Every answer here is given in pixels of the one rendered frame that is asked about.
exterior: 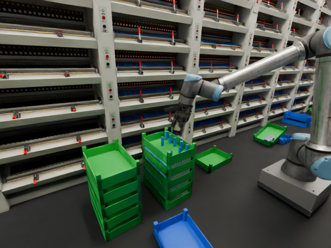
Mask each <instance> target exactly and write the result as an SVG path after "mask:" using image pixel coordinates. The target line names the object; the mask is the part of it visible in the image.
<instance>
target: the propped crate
mask: <svg viewBox="0 0 331 248"><path fill-rule="evenodd" d="M286 132H287V126H284V127H282V126H278V125H275V124H271V123H270V121H268V124H266V125H265V126H264V127H263V128H262V129H261V130H260V131H259V132H258V133H256V134H254V135H253V136H254V140H255V141H258V142H260V143H263V144H265V145H268V146H270V147H272V146H273V145H274V144H275V143H276V142H277V141H278V140H279V139H280V138H281V137H282V136H283V135H284V134H285V133H286ZM268 135H272V136H274V140H273V141H272V140H270V141H269V142H267V141H265V140H264V138H265V137H267V136H268Z"/></svg>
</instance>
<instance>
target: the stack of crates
mask: <svg viewBox="0 0 331 248"><path fill-rule="evenodd" d="M82 152H83V157H84V163H85V169H86V174H87V180H88V186H89V191H90V197H91V203H92V205H93V208H94V211H95V214H96V216H97V219H98V222H99V225H100V227H101V230H102V233H103V236H104V238H105V241H106V243H107V242H109V241H110V240H112V239H114V238H116V237H117V236H119V235H121V234H123V233H124V232H126V231H128V230H130V229H131V228H133V227H135V226H137V225H138V224H140V223H142V204H141V179H140V161H139V160H138V159H137V160H135V159H134V158H133V157H132V156H131V155H130V154H129V153H128V152H127V151H126V150H125V149H124V148H123V147H122V146H121V144H120V143H119V139H118V138H115V139H114V143H110V144H106V145H102V146H98V147H94V148H90V149H87V148H86V146H82Z"/></svg>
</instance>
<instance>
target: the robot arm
mask: <svg viewBox="0 0 331 248"><path fill-rule="evenodd" d="M315 56H316V58H315V59H316V67H315V80H314V93H313V105H312V118H311V131H310V134H307V133H294V134H293V135H292V138H291V141H290V146H289V150H288V155H287V159H286V160H285V162H284V163H283V164H282V165H281V171H282V172H283V173H284V174H285V175H287V176H289V177H291V178H293V179H296V180H300V181H304V182H313V181H315V180H316V179H317V177H318V178H320V179H322V180H327V181H331V26H329V27H327V28H324V29H322V30H319V31H316V32H314V33H312V34H309V35H307V36H305V37H303V38H300V39H298V40H296V41H294V42H293V44H292V46H290V47H288V48H285V49H283V50H281V51H279V52H276V53H274V54H272V55H270V56H268V57H265V58H263V59H261V60H259V61H257V62H254V63H252V64H250V65H248V66H245V67H243V68H241V69H239V70H236V71H234V72H232V73H230V74H228V75H225V76H223V77H221V78H218V79H216V80H213V81H211V82H208V81H205V80H202V77H201V76H198V75H195V74H187V75H186V77H185V79H184V83H183V86H182V89H181V92H180V95H179V98H178V101H179V106H173V107H167V108H165V109H164V110H165V113H166V112H168V113H169V112H173V111H176V112H175V115H174V118H173V121H172V124H171V133H173V130H174V131H175V130H176V131H180V128H183V125H182V124H185V123H186V122H188V121H189V118H190V115H191V113H190V112H191V109H192V108H193V106H192V104H193V102H194V99H195V97H196V95H198V96H201V97H204V98H207V99H210V100H213V101H218V100H219V98H220V96H221V93H222V92H224V91H226V90H228V89H231V88H233V87H235V86H238V85H240V84H242V83H245V82H247V81H249V80H252V79H254V78H257V77H259V76H261V75H264V74H266V73H268V72H271V71H273V70H276V69H278V68H280V67H283V66H285V65H287V64H290V63H292V62H295V61H300V62H301V61H304V60H306V59H309V58H312V57H315Z"/></svg>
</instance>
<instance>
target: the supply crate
mask: <svg viewBox="0 0 331 248"><path fill-rule="evenodd" d="M165 131H167V140H165ZM169 134H172V133H171V132H169V131H168V127H165V130H164V131H162V132H158V133H154V134H150V135H146V133H142V144H143V145H144V146H145V147H146V148H147V149H149V150H150V151H151V152H152V153H153V154H155V155H156V156H157V157H158V158H159V159H160V160H162V161H163V162H164V163H165V164H166V165H168V166H170V165H173V164H175V163H178V162H180V161H183V160H185V159H188V158H190V157H193V156H195V155H196V146H197V144H196V143H195V142H193V143H192V144H190V143H188V142H186V141H185V140H183V139H181V138H179V137H178V136H176V135H174V134H172V137H171V143H169ZM161 136H163V137H164V146H161ZM174 137H176V147H174V146H173V140H174ZM180 141H183V150H182V152H181V153H178V148H179V146H180ZM186 144H189V148H188V150H187V151H185V147H186ZM170 150H173V151H172V152H171V151H170Z"/></svg>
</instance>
